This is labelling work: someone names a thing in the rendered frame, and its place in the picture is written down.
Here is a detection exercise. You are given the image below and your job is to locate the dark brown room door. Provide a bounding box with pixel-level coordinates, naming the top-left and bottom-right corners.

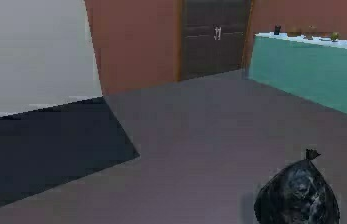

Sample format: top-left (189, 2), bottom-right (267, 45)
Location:
top-left (173, 0), bottom-right (256, 83)

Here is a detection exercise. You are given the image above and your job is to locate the teal kitchen counter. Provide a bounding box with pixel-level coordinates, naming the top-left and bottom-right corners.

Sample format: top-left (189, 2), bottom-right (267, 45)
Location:
top-left (248, 32), bottom-right (347, 121)

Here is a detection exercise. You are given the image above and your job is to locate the brown bowl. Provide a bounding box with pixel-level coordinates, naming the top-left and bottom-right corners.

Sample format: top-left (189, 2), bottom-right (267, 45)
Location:
top-left (287, 28), bottom-right (303, 38)

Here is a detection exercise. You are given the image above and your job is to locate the black rubbish bag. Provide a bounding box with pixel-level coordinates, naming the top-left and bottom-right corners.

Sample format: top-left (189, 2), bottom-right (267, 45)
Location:
top-left (253, 148), bottom-right (341, 224)

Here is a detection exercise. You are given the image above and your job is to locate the small brown pot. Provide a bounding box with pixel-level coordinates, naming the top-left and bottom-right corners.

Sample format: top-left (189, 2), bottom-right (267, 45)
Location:
top-left (304, 25), bottom-right (318, 41)

